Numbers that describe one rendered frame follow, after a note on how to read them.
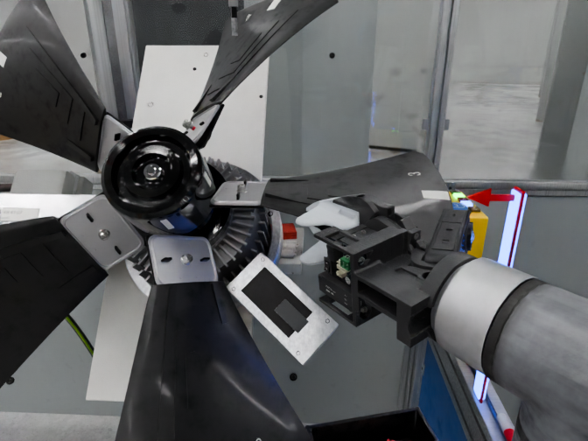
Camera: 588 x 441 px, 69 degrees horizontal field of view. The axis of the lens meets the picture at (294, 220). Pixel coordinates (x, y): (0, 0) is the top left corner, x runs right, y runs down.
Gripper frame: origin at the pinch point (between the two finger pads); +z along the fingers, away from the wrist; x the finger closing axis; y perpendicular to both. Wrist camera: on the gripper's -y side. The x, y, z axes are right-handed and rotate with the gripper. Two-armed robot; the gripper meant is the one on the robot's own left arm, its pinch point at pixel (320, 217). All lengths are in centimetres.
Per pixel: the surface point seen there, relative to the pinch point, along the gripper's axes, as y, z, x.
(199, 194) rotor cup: 10.4, 9.2, -3.4
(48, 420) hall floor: 48, 126, 112
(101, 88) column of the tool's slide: 4, 80, -11
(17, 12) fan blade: 20, 40, -25
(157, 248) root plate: 16.1, 10.8, 2.2
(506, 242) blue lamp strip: -22.5, -9.3, 8.1
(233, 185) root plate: 3.7, 14.3, -1.3
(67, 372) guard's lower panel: 35, 117, 88
